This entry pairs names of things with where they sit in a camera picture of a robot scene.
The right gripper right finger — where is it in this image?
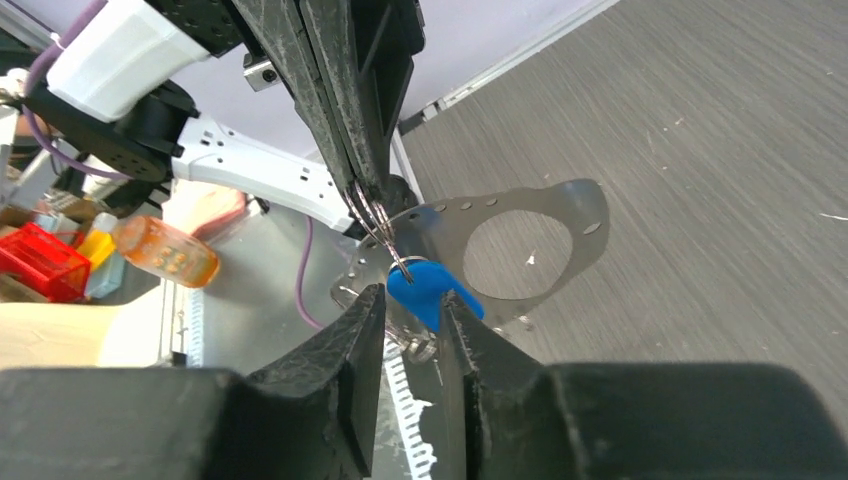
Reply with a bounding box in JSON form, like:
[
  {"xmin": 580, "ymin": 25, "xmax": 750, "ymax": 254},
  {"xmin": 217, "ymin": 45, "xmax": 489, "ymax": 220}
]
[{"xmin": 438, "ymin": 293, "xmax": 847, "ymax": 479}]

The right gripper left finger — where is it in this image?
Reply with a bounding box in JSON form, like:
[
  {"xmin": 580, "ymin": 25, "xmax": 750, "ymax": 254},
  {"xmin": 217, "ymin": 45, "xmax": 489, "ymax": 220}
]
[{"xmin": 1, "ymin": 285, "xmax": 386, "ymax": 479}]

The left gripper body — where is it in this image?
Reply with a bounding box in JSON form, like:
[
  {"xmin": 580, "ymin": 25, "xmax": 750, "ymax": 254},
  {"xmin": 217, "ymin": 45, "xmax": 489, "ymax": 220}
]
[{"xmin": 145, "ymin": 0, "xmax": 427, "ymax": 193}]

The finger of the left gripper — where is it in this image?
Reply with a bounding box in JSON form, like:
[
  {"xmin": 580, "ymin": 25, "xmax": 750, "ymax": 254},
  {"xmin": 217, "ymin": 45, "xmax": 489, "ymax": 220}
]
[
  {"xmin": 233, "ymin": 0, "xmax": 354, "ymax": 196},
  {"xmin": 301, "ymin": 1, "xmax": 388, "ymax": 193}
]

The blue key tag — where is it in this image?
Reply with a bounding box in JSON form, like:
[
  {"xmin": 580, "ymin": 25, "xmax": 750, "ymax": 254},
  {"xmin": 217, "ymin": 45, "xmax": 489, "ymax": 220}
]
[{"xmin": 386, "ymin": 257, "xmax": 485, "ymax": 333}]

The large metal keyring disc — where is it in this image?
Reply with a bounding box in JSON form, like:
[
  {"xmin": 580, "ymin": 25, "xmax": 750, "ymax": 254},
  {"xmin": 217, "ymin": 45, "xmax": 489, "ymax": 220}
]
[{"xmin": 331, "ymin": 179, "xmax": 610, "ymax": 363}]

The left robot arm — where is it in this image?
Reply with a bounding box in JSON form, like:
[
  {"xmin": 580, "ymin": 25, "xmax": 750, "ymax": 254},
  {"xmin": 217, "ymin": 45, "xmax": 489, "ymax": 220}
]
[{"xmin": 22, "ymin": 1, "xmax": 426, "ymax": 239}]

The pink cloth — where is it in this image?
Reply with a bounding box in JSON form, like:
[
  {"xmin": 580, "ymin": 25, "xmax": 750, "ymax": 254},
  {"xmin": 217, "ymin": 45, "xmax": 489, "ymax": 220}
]
[{"xmin": 162, "ymin": 180, "xmax": 249, "ymax": 241}]

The orange drink bottle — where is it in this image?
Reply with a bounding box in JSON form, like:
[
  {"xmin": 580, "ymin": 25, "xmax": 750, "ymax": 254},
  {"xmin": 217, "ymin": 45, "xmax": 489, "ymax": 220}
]
[{"xmin": 90, "ymin": 213, "xmax": 220, "ymax": 288}]

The light blue box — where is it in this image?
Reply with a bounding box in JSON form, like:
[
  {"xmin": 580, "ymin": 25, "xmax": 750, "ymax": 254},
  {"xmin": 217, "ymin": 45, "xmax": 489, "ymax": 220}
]
[{"xmin": 85, "ymin": 253, "xmax": 126, "ymax": 299}]

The yellow box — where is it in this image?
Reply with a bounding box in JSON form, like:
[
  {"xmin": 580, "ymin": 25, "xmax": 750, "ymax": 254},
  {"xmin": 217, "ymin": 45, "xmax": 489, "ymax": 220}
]
[{"xmin": 76, "ymin": 227, "xmax": 115, "ymax": 272}]

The red plastic crate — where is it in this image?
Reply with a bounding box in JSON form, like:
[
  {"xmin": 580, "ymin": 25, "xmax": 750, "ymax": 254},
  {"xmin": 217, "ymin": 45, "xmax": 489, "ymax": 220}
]
[{"xmin": 1, "ymin": 223, "xmax": 90, "ymax": 303}]

